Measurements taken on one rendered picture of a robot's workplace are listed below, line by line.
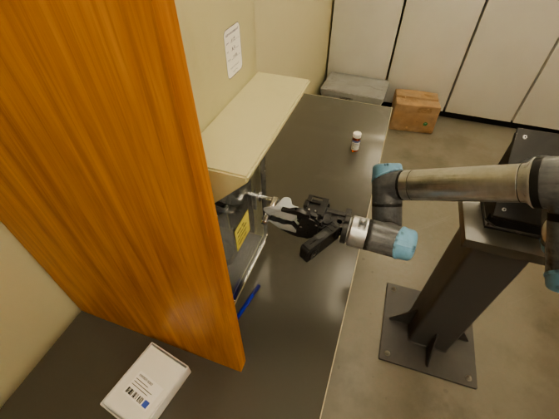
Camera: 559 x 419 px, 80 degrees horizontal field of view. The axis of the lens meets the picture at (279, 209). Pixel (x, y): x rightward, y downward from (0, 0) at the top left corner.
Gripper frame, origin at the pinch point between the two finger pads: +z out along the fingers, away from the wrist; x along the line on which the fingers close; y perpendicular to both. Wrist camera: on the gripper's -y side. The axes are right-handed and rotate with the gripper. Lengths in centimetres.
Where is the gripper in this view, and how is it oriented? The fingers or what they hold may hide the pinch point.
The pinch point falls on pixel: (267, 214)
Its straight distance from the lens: 83.2
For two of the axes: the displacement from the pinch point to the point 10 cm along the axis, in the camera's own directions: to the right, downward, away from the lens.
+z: -9.4, -2.4, 2.3
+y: 3.3, -7.0, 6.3
